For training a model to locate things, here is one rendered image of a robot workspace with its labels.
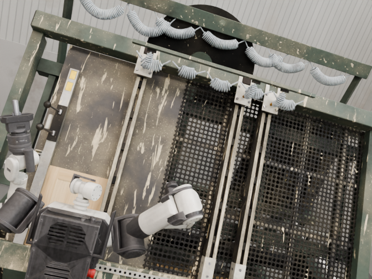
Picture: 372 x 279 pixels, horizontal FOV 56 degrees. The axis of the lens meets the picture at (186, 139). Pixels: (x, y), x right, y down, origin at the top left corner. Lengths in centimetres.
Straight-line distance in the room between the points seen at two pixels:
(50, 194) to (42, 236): 68
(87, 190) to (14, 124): 40
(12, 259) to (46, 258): 65
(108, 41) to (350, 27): 361
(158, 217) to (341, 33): 410
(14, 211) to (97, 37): 107
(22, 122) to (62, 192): 53
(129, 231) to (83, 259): 21
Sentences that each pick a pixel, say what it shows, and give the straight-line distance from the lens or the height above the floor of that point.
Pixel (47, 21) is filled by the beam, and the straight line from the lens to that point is 213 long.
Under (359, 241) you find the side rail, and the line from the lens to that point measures 238.
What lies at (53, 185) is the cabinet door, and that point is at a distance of 194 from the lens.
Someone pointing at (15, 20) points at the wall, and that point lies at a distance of 441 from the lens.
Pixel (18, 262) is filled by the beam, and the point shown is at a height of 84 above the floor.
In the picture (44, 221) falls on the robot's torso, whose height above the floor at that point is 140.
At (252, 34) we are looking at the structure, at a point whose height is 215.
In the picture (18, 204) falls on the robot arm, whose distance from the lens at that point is 143.
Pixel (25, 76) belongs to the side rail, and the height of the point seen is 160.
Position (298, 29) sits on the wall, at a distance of 471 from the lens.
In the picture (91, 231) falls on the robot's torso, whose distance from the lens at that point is 125.
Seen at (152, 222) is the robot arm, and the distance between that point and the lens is 130.
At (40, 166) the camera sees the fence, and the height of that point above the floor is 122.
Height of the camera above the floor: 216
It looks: 19 degrees down
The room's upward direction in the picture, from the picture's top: 18 degrees clockwise
